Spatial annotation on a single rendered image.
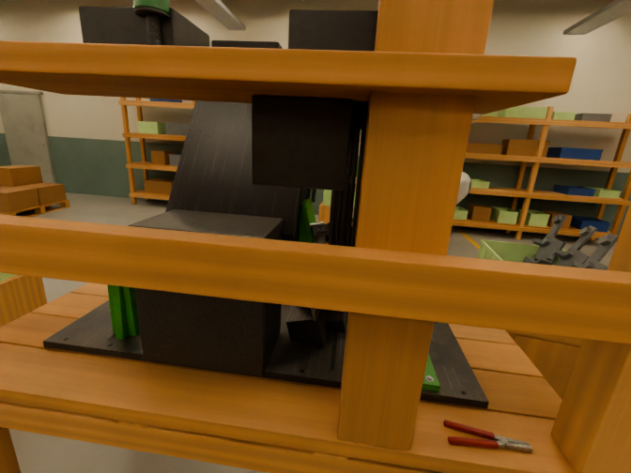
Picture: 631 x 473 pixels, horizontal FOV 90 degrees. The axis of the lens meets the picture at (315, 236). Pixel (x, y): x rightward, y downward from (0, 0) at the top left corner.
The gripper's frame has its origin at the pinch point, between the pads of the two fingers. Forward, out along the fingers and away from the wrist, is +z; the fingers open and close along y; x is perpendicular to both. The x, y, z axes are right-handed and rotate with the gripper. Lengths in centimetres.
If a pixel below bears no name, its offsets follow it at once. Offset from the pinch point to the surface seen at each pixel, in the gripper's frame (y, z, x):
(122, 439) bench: 5, 46, 46
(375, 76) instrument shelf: 49, -17, 8
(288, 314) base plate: -20.9, 16.5, 15.0
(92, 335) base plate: 4, 64, 21
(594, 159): -402, -386, -293
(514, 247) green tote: -103, -90, -32
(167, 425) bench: 7, 34, 44
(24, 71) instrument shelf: 57, 31, -1
